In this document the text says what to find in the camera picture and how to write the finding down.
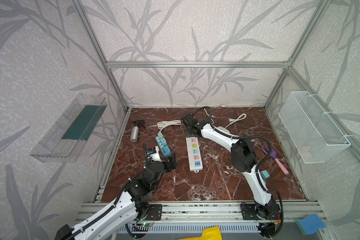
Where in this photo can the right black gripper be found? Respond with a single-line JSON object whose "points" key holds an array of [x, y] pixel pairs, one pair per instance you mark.
{"points": [[190, 130]]}

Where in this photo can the teal power strip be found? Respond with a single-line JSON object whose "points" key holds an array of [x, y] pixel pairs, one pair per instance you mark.
{"points": [[164, 148]]}

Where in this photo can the long white power strip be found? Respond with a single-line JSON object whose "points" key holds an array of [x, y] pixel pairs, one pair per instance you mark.
{"points": [[194, 156]]}

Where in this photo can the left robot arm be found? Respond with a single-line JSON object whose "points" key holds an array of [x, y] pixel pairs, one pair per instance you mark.
{"points": [[129, 205]]}

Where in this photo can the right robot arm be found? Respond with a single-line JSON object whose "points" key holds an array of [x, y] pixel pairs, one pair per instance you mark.
{"points": [[243, 158]]}

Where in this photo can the square white power socket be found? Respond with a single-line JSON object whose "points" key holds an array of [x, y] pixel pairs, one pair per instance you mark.
{"points": [[224, 130]]}

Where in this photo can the silver spray bottle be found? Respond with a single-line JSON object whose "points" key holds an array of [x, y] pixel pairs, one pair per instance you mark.
{"points": [[136, 129]]}

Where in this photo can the purple pink toy fork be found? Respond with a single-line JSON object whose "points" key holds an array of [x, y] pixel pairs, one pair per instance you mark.
{"points": [[273, 155]]}

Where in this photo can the yellow plastic object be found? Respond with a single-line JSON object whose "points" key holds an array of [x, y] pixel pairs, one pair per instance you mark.
{"points": [[212, 233]]}

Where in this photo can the blue sponge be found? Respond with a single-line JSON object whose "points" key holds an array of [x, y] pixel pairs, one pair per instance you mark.
{"points": [[310, 224]]}

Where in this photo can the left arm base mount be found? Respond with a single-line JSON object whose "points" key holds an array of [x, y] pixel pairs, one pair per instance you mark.
{"points": [[152, 212]]}

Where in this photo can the clear plastic wall tray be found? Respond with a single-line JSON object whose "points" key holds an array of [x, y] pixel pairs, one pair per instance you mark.
{"points": [[65, 140]]}

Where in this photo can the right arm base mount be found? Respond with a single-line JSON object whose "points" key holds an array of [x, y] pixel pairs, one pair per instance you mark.
{"points": [[250, 212]]}

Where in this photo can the white wire basket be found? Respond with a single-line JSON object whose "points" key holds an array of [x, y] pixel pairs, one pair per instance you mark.
{"points": [[313, 132]]}

